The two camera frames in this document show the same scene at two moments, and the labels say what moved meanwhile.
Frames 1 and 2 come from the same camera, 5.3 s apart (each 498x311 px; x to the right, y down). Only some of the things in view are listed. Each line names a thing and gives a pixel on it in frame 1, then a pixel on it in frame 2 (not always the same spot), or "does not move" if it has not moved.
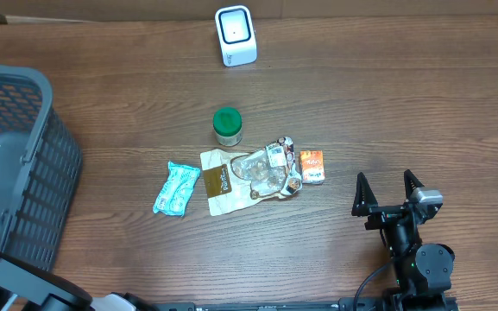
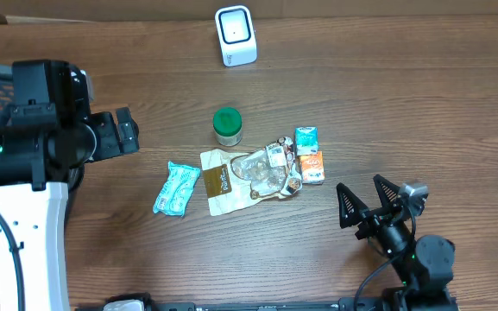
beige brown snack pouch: x=236 y=181 does not move
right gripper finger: x=411 y=183 to x=387 y=190
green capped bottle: x=227 y=123 does not move
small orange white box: x=312 y=167 does not move
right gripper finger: x=364 y=197 to x=352 y=209
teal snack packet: x=174 y=194 does not move
